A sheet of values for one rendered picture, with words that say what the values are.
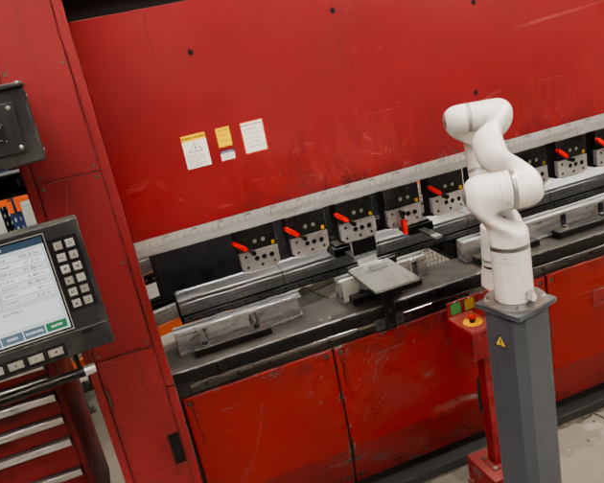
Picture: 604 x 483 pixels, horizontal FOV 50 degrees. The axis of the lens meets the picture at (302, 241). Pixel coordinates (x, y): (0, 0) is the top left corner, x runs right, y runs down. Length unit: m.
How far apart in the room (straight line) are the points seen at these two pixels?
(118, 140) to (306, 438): 1.33
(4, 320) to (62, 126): 0.59
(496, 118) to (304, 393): 1.22
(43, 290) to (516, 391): 1.45
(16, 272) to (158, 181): 0.70
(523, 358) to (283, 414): 0.94
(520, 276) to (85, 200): 1.34
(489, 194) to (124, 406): 1.36
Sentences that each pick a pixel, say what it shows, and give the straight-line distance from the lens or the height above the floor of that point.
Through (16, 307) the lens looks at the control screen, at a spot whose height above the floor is 1.42.
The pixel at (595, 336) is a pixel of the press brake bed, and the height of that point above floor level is 0.39.
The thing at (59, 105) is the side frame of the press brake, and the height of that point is 1.86.
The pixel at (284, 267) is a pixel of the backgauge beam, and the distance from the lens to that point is 2.77.
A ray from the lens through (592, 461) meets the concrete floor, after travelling 3.12.
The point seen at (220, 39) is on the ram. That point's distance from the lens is 2.28.
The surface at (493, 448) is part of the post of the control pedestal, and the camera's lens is 2.85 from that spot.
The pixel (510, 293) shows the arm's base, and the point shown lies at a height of 1.05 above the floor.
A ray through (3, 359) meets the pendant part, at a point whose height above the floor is 1.30.
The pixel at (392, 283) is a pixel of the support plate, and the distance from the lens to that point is 2.39.
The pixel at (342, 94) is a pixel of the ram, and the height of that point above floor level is 1.68.
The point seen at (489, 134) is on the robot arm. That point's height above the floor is 1.50.
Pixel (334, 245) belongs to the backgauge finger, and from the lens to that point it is 2.77.
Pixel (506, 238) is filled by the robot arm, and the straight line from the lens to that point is 2.02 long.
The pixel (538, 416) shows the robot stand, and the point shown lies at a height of 0.62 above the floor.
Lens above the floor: 1.95
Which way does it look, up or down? 18 degrees down
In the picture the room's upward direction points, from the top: 12 degrees counter-clockwise
